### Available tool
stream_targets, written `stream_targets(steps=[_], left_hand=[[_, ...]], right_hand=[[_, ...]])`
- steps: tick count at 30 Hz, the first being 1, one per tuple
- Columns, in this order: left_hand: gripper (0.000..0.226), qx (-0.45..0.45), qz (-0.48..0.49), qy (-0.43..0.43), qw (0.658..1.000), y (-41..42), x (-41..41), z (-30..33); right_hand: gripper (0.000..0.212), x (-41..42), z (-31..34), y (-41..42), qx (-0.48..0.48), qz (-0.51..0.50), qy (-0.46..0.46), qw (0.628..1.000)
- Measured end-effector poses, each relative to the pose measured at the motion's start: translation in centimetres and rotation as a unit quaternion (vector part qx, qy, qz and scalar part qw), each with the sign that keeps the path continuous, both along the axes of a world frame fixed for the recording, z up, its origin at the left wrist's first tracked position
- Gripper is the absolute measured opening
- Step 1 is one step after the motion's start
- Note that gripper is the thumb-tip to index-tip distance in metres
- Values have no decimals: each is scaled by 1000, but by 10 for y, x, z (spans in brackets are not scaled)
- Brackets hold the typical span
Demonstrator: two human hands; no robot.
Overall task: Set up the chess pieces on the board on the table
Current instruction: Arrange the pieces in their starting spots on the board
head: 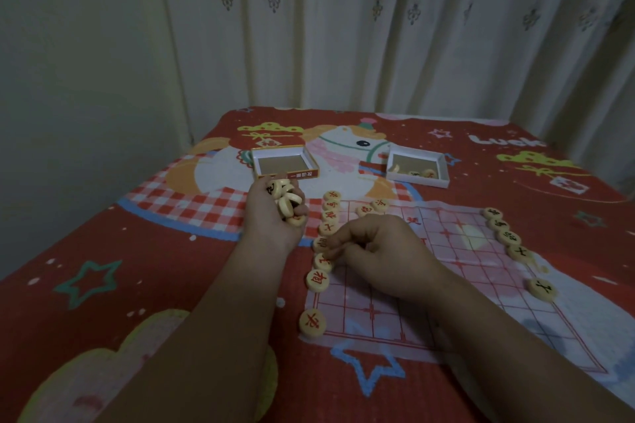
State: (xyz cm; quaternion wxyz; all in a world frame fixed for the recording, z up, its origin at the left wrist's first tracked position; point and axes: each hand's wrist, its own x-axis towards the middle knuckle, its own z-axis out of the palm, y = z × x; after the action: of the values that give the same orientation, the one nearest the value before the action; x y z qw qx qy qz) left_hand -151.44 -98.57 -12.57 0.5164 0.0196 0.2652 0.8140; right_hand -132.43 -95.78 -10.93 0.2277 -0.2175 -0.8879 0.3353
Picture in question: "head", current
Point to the person's right hand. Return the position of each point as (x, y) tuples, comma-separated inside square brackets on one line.
[(392, 259)]

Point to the person's left hand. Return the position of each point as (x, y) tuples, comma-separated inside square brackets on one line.
[(263, 222)]

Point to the person's right fingers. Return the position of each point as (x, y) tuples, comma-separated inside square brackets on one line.
[(350, 245)]

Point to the person's left fingers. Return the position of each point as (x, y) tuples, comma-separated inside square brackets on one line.
[(301, 213)]

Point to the handful of cream game discs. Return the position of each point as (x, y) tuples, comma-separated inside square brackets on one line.
[(287, 202)]

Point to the person's left forearm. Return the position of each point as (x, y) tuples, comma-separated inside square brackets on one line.
[(223, 338)]

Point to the person's right forearm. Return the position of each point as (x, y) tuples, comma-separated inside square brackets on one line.
[(521, 363)]

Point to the row of red-marked chess pieces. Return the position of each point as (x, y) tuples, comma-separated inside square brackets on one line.
[(316, 281)]

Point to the orange and white box lid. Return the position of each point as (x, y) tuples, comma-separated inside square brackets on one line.
[(281, 164)]

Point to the white cardboard box tray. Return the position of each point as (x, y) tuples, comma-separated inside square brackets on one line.
[(415, 160)]

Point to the clear plastic red-grid chessboard sheet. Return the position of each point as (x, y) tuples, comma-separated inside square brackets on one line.
[(486, 259)]

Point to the red cartoon print bedsheet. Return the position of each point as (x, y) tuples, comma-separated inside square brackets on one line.
[(124, 249)]

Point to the row of black-marked chess pieces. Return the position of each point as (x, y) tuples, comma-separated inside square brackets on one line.
[(541, 289)]

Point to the white patterned curtain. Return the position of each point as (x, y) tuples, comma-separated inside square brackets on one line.
[(397, 41)]

